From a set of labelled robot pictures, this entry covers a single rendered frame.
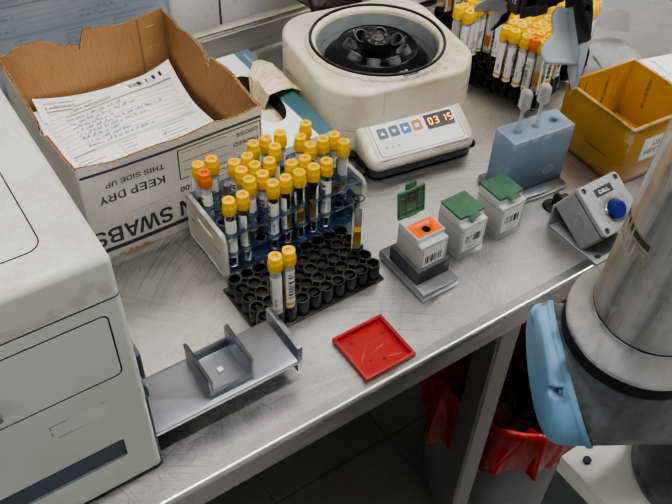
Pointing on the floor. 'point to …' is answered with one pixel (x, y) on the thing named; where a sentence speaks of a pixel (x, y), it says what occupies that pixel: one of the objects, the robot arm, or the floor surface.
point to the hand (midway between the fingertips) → (534, 58)
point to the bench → (363, 301)
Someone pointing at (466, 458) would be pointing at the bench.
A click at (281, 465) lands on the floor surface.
